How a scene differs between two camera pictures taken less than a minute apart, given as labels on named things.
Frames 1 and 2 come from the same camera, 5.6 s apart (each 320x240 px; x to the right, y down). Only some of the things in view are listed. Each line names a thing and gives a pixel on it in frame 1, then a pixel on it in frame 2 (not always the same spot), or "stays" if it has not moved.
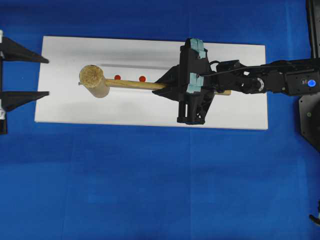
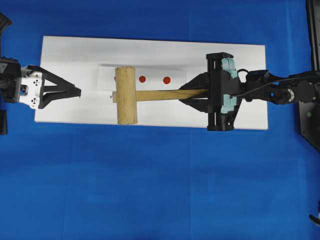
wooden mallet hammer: [93, 79] to [125, 96]
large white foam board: [61, 98] stays
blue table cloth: [83, 181] stays
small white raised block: [133, 73] stays
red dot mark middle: [142, 79] stays
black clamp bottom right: [315, 219] stays
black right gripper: [195, 91] to [224, 91]
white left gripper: [11, 50] to [35, 99]
